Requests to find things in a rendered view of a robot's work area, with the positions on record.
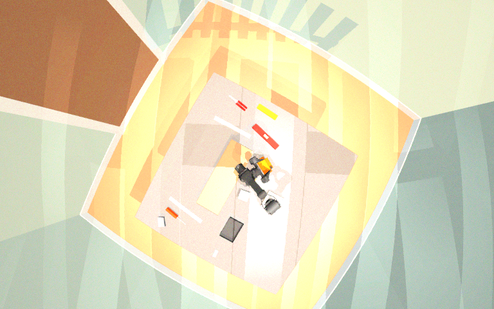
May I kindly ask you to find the yellow flat bar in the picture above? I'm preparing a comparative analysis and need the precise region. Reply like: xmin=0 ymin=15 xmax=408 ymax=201
xmin=257 ymin=104 xmax=278 ymax=120

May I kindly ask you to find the white flat strip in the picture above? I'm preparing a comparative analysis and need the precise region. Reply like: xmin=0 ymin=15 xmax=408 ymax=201
xmin=169 ymin=196 xmax=202 ymax=223
xmin=214 ymin=116 xmax=251 ymax=138

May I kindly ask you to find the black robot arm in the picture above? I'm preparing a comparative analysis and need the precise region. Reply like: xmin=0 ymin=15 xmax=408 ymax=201
xmin=235 ymin=163 xmax=281 ymax=215

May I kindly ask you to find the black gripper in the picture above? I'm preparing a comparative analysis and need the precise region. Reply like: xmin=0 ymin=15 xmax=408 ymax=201
xmin=249 ymin=156 xmax=271 ymax=183

